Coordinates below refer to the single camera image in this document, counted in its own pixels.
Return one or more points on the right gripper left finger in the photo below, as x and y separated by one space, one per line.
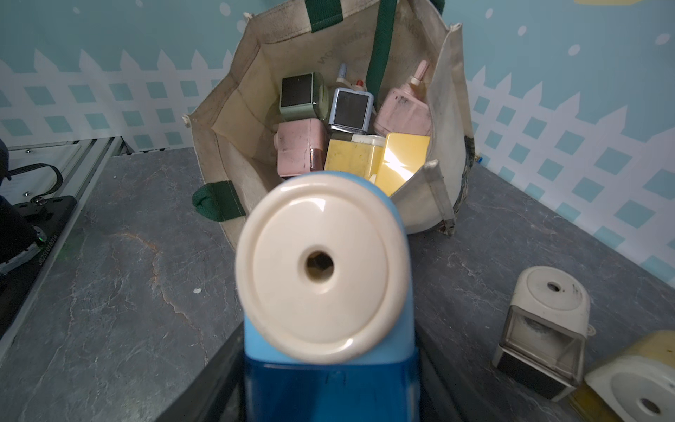
217 393

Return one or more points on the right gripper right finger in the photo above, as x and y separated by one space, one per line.
446 394

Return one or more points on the cream pencil sharpener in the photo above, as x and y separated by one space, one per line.
542 346

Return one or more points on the blue pencil sharpener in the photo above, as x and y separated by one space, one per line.
323 272

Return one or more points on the beige canvas tote bag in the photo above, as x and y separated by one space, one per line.
378 83

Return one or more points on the yellow white pencil sharpener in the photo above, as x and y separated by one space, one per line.
636 385

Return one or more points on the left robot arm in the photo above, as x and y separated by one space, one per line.
29 232

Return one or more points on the yellow flat pencil sharpener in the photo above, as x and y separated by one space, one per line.
403 156

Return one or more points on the dirty yellow pencil sharpener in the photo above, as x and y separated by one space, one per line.
360 156

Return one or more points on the pink boxy pencil sharpener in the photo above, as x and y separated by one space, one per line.
301 147

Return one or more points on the green square pencil sharpener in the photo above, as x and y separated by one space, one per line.
304 97

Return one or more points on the light blue square sharpener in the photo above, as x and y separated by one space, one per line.
352 107

